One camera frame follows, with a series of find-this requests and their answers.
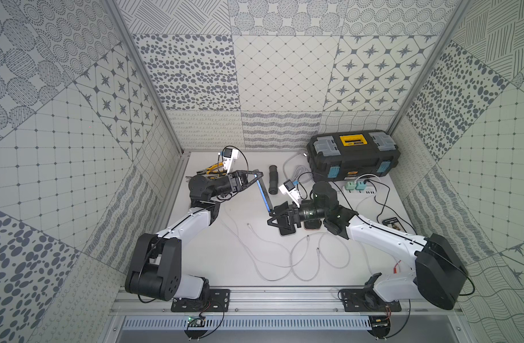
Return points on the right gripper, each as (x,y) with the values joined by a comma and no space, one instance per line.
(292,213)

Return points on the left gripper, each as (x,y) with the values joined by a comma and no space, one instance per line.
(237,182)

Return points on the blue black phone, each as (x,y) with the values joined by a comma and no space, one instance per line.
(263,192)

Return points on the green case phone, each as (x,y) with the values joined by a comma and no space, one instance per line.
(285,231)

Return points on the pink case phone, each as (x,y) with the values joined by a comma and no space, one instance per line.
(312,224)

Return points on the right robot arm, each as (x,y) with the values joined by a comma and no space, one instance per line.
(432,272)

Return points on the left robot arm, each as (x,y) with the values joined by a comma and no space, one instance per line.
(156,267)

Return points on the black ribbed cylinder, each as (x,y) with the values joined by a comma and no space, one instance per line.
(273,180)

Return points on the yellow black pliers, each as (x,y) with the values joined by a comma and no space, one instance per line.
(214,169)

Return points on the green usb charger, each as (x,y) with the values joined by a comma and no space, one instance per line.
(351,186)

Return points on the teal usb charger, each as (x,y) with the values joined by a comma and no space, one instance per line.
(361,185)

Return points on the black deli toolbox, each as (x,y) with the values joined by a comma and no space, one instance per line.
(349,155)

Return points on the white power strip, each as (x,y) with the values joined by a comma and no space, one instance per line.
(369,191)

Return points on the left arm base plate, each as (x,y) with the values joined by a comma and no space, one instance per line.
(212,300)

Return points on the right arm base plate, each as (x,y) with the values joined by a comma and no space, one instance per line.
(359,300)

